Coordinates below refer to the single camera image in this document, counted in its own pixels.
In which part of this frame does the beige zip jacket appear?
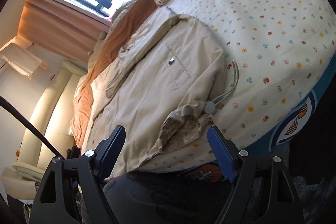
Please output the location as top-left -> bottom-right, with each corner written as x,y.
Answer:
87,7 -> 235,178

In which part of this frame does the orange duvet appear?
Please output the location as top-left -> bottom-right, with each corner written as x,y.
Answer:
71,0 -> 157,148

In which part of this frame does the cream padded headboard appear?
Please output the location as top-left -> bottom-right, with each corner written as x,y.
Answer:
12,61 -> 87,172

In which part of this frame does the person's dark trouser leg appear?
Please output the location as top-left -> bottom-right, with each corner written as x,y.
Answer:
103,164 -> 231,223

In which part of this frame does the blue cartoon mattress cover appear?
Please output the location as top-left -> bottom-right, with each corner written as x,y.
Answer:
209,59 -> 335,156

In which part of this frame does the beige blanket by window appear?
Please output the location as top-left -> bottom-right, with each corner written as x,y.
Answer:
88,0 -> 164,72

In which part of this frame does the floral white bed sheet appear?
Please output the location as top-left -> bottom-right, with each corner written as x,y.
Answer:
82,0 -> 335,151

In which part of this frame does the pink left curtain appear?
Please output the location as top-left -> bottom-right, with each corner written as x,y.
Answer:
18,0 -> 111,65

